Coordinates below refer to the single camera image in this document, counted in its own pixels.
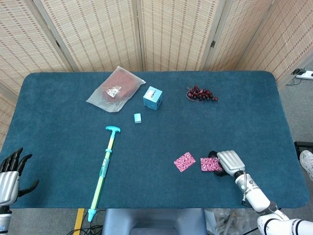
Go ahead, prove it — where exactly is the dark red grape bunch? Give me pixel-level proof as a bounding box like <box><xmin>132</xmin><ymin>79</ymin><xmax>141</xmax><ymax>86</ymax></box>
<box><xmin>186</xmin><ymin>85</ymin><xmax>219</xmax><ymax>103</ymax></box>

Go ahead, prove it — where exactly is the yellow floor tape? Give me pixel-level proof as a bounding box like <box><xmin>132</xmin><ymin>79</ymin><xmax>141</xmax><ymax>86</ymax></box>
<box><xmin>73</xmin><ymin>208</ymin><xmax>85</xmax><ymax>235</ymax></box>

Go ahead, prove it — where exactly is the white power strip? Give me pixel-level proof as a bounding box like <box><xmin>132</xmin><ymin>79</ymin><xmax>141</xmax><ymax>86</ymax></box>
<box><xmin>295</xmin><ymin>70</ymin><xmax>313</xmax><ymax>79</ymax></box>

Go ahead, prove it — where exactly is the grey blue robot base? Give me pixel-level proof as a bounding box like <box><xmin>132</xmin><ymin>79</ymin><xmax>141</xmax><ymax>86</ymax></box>
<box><xmin>101</xmin><ymin>208</ymin><xmax>207</xmax><ymax>235</ymax></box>

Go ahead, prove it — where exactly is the light blue cardboard box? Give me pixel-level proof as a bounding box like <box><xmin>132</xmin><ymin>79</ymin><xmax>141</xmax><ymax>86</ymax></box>
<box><xmin>142</xmin><ymin>86</ymin><xmax>163</xmax><ymax>111</ymax></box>

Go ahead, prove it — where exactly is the plastic bag with red cloth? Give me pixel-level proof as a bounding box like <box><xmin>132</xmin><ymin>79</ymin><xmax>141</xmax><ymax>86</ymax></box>
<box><xmin>86</xmin><ymin>66</ymin><xmax>147</xmax><ymax>113</ymax></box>

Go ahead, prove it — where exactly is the pink patterned rectangular block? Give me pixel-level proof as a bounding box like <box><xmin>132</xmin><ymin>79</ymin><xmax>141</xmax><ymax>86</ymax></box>
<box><xmin>173</xmin><ymin>151</ymin><xmax>196</xmax><ymax>173</ymax></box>
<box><xmin>200</xmin><ymin>157</ymin><xmax>223</xmax><ymax>172</ymax></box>

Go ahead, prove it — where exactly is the black floor cable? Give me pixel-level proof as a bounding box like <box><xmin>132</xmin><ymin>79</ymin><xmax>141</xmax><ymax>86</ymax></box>
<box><xmin>285</xmin><ymin>78</ymin><xmax>304</xmax><ymax>87</ymax></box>

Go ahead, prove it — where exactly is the black floor box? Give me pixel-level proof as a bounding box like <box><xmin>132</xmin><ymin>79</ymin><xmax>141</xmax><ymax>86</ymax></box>
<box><xmin>294</xmin><ymin>141</ymin><xmax>313</xmax><ymax>154</ymax></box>

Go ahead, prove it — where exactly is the green blue water pump toy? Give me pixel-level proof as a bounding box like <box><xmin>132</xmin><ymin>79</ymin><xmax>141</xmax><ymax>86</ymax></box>
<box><xmin>87</xmin><ymin>125</ymin><xmax>122</xmax><ymax>222</ymax></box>

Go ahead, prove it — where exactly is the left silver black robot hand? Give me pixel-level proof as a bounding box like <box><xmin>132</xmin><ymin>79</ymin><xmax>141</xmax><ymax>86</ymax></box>
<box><xmin>0</xmin><ymin>147</ymin><xmax>40</xmax><ymax>206</ymax></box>

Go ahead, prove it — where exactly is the black cable bundle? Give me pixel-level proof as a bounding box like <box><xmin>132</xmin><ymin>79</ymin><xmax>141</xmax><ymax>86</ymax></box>
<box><xmin>67</xmin><ymin>210</ymin><xmax>106</xmax><ymax>235</ymax></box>

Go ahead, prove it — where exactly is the white sneaker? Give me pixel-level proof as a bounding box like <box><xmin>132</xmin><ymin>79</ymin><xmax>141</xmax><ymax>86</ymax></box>
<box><xmin>299</xmin><ymin>150</ymin><xmax>313</xmax><ymax>182</ymax></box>

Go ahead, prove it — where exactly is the clear crumpled plastic bag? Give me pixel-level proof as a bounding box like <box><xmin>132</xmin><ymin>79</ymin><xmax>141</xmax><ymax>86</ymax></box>
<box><xmin>204</xmin><ymin>208</ymin><xmax>255</xmax><ymax>235</ymax></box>

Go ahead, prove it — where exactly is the blue table cloth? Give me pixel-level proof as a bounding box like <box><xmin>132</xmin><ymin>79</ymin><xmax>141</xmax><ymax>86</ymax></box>
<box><xmin>0</xmin><ymin>70</ymin><xmax>310</xmax><ymax>210</ymax></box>

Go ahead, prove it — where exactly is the woven bamboo folding screen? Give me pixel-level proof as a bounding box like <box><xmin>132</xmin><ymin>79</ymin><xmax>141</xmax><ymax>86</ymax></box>
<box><xmin>0</xmin><ymin>0</ymin><xmax>313</xmax><ymax>151</ymax></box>

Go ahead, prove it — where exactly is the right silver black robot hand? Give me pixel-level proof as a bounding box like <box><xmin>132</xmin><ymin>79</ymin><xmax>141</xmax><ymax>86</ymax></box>
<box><xmin>208</xmin><ymin>150</ymin><xmax>246</xmax><ymax>177</ymax></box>

